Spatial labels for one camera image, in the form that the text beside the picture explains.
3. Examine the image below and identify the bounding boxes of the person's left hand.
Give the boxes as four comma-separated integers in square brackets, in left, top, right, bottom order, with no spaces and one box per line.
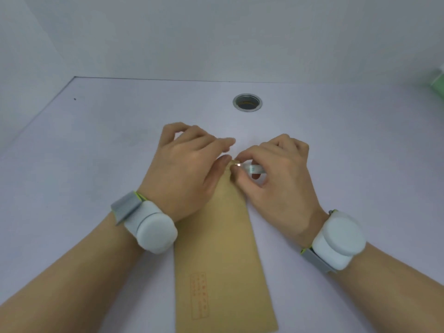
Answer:
[137,122,237,223]

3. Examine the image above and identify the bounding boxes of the person's right hand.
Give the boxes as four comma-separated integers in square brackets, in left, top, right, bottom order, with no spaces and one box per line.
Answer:
[230,134,329,249]

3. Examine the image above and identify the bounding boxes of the brown paper envelope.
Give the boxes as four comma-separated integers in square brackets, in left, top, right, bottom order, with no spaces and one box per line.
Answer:
[173,159,279,333]

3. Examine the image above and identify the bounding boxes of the person's right forearm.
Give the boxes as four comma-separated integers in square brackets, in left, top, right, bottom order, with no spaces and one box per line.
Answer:
[302,239,444,333]

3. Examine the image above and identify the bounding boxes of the person's left forearm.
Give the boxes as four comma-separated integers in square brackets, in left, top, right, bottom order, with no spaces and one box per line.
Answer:
[0,213,146,333]

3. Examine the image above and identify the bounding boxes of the green box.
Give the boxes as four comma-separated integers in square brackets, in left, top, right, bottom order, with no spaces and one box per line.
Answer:
[430,67,444,99]

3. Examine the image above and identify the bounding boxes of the round metal cable grommet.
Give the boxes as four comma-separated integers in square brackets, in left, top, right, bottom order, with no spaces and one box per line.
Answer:
[233,94,263,112]

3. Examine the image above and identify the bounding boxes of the white wrist tracker grey strap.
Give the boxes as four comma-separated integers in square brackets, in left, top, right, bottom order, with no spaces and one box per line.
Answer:
[300,210,367,274]
[111,191,178,255]

